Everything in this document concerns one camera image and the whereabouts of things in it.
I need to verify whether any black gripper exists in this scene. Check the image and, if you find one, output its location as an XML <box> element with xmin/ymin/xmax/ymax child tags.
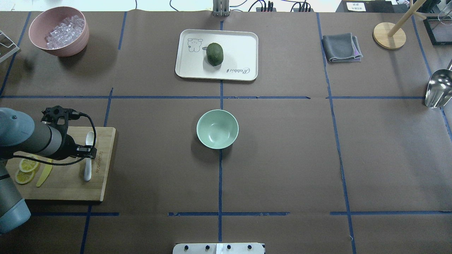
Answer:
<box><xmin>41</xmin><ymin>105</ymin><xmax>97</xmax><ymax>160</ymax></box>

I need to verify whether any white plastic spoon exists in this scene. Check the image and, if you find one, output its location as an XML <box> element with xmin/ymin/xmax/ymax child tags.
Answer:
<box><xmin>83</xmin><ymin>131</ymin><xmax>95</xmax><ymax>182</ymax></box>

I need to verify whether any light green bowl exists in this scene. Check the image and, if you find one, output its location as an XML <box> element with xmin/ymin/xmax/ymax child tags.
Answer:
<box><xmin>196</xmin><ymin>109</ymin><xmax>239</xmax><ymax>150</ymax></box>

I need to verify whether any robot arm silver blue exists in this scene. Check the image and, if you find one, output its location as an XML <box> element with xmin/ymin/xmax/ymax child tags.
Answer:
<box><xmin>0</xmin><ymin>105</ymin><xmax>97</xmax><ymax>234</ymax></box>

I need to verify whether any pink bowl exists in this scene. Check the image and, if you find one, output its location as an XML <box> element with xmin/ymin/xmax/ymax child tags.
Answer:
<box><xmin>29</xmin><ymin>6</ymin><xmax>89</xmax><ymax>57</ymax></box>

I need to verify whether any yellow plastic knife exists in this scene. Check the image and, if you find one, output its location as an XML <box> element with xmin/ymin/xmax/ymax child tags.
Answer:
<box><xmin>36</xmin><ymin>159</ymin><xmax>53</xmax><ymax>187</ymax></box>

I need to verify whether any upper lemon slice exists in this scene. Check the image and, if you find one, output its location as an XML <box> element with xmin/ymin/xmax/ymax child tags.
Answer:
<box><xmin>18</xmin><ymin>154</ymin><xmax>40</xmax><ymax>173</ymax></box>

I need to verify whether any lemon slice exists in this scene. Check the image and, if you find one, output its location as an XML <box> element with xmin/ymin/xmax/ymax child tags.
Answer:
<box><xmin>15</xmin><ymin>170</ymin><xmax>35</xmax><ymax>185</ymax></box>
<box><xmin>18</xmin><ymin>154</ymin><xmax>40</xmax><ymax>173</ymax></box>

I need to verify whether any lower lemon slice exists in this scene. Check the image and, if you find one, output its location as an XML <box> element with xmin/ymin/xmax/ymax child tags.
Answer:
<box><xmin>15</xmin><ymin>170</ymin><xmax>35</xmax><ymax>185</ymax></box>

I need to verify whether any clear ice cubes pile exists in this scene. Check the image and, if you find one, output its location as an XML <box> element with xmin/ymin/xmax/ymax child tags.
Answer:
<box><xmin>45</xmin><ymin>15</ymin><xmax>87</xmax><ymax>49</ymax></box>

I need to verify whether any clear tray at edge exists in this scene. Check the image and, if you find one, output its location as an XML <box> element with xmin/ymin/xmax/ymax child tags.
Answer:
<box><xmin>0</xmin><ymin>31</ymin><xmax>20</xmax><ymax>63</ymax></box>

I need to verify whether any green avocado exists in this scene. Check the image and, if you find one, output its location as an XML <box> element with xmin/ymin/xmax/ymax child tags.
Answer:
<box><xmin>206</xmin><ymin>42</ymin><xmax>224</xmax><ymax>66</ymax></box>

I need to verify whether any white rabbit tray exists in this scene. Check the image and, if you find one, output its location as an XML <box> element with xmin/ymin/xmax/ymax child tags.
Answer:
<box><xmin>175</xmin><ymin>29</ymin><xmax>258</xmax><ymax>81</ymax></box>

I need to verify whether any grey folded cloth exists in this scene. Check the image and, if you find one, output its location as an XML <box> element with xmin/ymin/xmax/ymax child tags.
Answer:
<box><xmin>322</xmin><ymin>33</ymin><xmax>363</xmax><ymax>62</ymax></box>

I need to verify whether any wooden stand with pole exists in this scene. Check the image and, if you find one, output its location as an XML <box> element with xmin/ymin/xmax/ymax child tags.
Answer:
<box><xmin>373</xmin><ymin>0</ymin><xmax>427</xmax><ymax>50</ymax></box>

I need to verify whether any metal scoop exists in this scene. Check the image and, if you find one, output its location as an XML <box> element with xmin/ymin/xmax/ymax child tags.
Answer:
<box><xmin>424</xmin><ymin>62</ymin><xmax>452</xmax><ymax>108</ymax></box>

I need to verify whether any black framed box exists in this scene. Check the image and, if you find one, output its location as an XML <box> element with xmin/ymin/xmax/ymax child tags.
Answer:
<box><xmin>423</xmin><ymin>17</ymin><xmax>452</xmax><ymax>46</ymax></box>

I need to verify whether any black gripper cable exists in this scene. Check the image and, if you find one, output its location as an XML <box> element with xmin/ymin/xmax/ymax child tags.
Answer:
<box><xmin>13</xmin><ymin>111</ymin><xmax>97</xmax><ymax>166</ymax></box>

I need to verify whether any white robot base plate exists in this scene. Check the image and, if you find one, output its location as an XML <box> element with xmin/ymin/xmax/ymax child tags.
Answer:
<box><xmin>172</xmin><ymin>242</ymin><xmax>266</xmax><ymax>254</ymax></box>

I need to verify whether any grey metal post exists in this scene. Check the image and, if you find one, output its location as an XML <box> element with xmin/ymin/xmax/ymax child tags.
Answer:
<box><xmin>213</xmin><ymin>0</ymin><xmax>230</xmax><ymax>17</ymax></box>

